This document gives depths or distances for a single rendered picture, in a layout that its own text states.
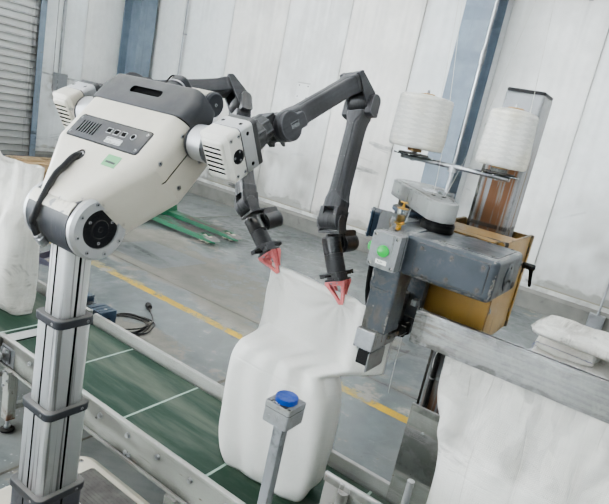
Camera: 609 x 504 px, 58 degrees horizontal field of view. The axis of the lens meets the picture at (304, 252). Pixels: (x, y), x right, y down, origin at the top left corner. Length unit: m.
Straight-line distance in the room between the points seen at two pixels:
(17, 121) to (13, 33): 1.19
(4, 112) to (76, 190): 7.71
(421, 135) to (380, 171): 5.52
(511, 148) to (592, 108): 4.96
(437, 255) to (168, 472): 1.18
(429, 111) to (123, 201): 0.87
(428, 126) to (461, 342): 0.61
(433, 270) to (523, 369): 0.35
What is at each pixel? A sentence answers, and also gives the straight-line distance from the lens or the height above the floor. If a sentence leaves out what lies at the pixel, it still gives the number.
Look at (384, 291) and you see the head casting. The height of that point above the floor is 1.18.
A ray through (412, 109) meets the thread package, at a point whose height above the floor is 1.64.
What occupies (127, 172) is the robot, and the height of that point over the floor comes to 1.35.
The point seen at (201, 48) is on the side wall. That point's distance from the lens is 9.22.
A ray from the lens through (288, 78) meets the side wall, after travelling 8.05.
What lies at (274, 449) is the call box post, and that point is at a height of 0.70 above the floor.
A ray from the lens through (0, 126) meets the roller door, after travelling 9.09.
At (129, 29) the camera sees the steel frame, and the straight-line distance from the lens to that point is 10.12.
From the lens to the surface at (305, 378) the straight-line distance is 1.73.
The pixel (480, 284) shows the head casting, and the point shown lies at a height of 1.27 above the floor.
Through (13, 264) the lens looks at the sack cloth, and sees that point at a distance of 2.90.
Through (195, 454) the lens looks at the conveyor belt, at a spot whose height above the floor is 0.38.
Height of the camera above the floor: 1.56
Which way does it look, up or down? 14 degrees down
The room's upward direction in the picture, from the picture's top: 12 degrees clockwise
